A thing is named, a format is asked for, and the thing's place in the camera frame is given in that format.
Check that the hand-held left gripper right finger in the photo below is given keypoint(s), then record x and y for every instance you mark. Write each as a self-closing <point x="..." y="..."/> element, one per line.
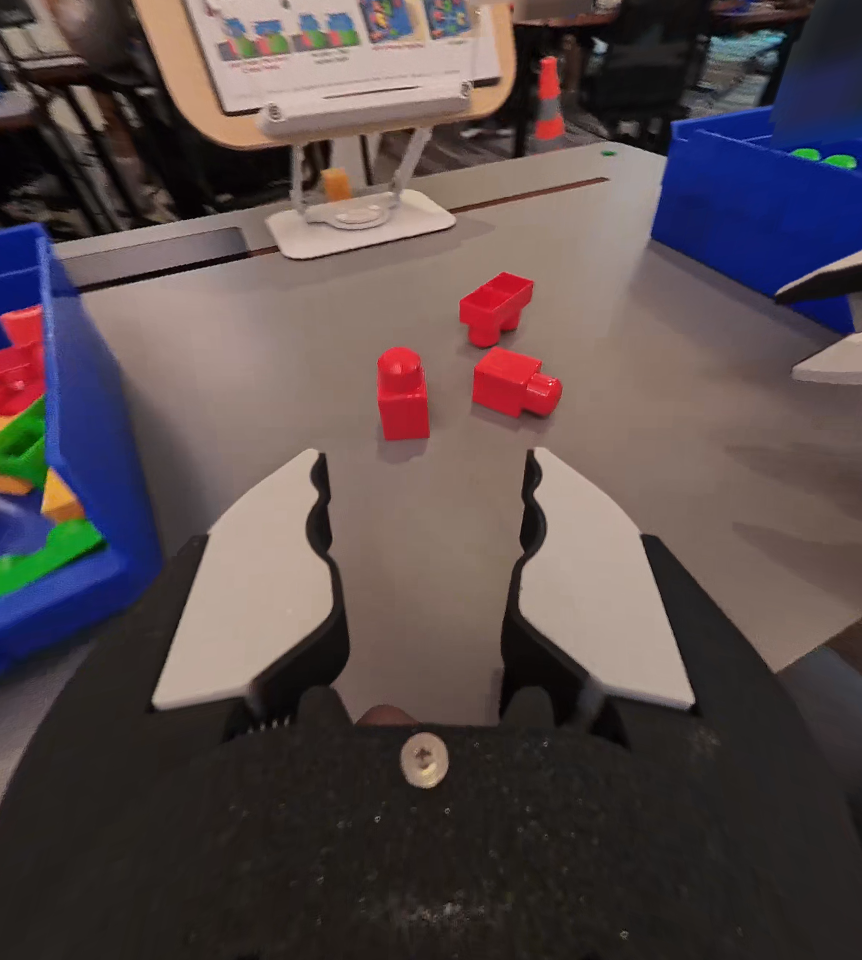
<point x="604" y="608"/>

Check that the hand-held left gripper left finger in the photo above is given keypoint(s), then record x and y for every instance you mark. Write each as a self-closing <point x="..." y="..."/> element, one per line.
<point x="243" y="608"/>

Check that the green mega block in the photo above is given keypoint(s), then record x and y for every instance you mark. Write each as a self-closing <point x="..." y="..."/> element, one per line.
<point x="824" y="158"/>

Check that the blue storage bin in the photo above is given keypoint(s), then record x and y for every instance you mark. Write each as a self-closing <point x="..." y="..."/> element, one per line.
<point x="101" y="450"/>
<point x="731" y="225"/>

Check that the red mega block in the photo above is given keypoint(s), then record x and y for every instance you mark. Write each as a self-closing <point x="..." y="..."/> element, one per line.
<point x="402" y="402"/>
<point x="491" y="308"/>
<point x="509" y="383"/>

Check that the pile of colourful blocks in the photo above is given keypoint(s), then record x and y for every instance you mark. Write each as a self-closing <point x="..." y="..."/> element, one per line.
<point x="3" y="435"/>

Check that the person's jeans leg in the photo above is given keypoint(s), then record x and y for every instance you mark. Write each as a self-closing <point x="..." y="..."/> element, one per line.
<point x="851" y="750"/>

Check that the black office chair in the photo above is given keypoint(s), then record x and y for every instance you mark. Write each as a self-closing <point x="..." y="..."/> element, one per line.
<point x="649" y="60"/>

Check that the orange traffic cone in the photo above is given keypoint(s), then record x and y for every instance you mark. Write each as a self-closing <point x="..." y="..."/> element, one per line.
<point x="548" y="113"/>

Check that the white board stand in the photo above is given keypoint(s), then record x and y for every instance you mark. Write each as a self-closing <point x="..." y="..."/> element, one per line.
<point x="371" y="225"/>

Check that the orange plastic object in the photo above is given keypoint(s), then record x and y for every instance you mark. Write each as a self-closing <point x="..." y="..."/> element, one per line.
<point x="336" y="185"/>

